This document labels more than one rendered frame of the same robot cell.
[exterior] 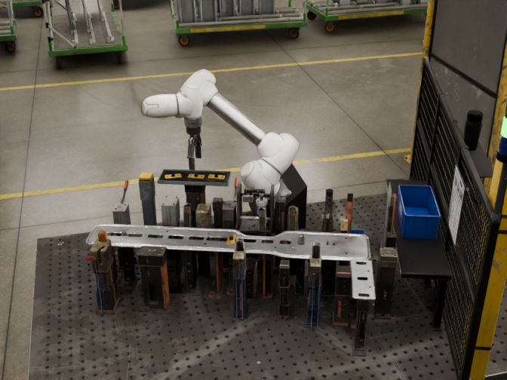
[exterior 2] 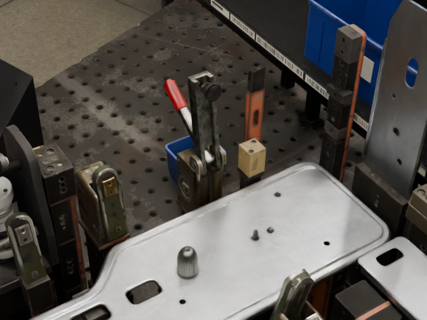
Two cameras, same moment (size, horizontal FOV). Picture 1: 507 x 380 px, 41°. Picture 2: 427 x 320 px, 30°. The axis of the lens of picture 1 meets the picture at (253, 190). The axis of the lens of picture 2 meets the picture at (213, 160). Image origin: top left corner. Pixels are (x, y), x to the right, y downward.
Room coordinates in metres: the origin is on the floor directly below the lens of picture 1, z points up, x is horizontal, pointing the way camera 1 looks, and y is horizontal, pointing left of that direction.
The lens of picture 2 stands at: (2.07, 0.25, 1.93)
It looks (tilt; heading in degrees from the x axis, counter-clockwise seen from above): 42 degrees down; 320
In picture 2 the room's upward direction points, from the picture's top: 1 degrees clockwise
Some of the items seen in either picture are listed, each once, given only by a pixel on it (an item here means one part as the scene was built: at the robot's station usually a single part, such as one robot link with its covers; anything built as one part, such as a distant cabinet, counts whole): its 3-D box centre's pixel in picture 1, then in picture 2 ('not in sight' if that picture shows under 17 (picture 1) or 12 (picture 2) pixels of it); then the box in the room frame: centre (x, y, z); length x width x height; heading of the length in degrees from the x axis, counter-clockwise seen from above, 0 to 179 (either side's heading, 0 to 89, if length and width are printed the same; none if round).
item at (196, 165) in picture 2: not in sight; (196, 164); (2.84, -0.34, 1.06); 0.03 x 0.01 x 0.03; 174
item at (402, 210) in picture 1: (416, 211); (388, 51); (2.84, -0.80, 1.10); 0.30 x 0.17 x 0.13; 175
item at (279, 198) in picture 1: (280, 234); (64, 251); (2.93, -0.14, 0.91); 0.07 x 0.05 x 0.42; 174
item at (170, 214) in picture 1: (173, 234); not in sight; (2.94, 0.42, 0.90); 0.13 x 0.10 x 0.41; 174
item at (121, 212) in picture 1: (124, 236); not in sight; (2.97, 0.68, 0.88); 0.11 x 0.10 x 0.36; 174
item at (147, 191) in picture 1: (149, 214); not in sight; (3.12, 0.56, 0.92); 0.08 x 0.08 x 0.44; 84
